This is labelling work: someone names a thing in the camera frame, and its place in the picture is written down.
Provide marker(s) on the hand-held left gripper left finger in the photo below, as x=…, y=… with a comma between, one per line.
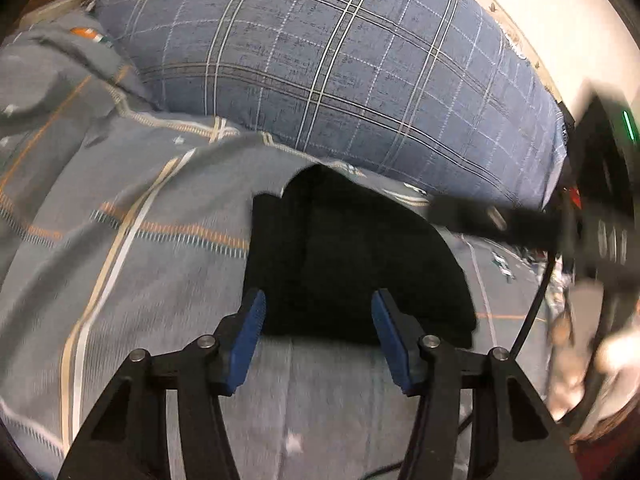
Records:
x=247, y=340

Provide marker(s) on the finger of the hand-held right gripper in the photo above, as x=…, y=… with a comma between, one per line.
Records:
x=520, y=227

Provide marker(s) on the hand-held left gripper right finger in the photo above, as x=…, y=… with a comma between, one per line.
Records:
x=392, y=340

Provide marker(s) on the black pants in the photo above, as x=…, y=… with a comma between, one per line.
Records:
x=350, y=260

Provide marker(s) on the red plastic bag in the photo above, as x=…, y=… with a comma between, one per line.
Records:
x=576, y=199

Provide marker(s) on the grey star print bedsheet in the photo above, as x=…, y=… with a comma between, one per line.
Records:
x=125, y=260

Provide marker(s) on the blue plaid pillow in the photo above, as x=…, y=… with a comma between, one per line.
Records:
x=325, y=60

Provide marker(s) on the wooden bed rail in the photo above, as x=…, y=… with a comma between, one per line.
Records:
x=55, y=7

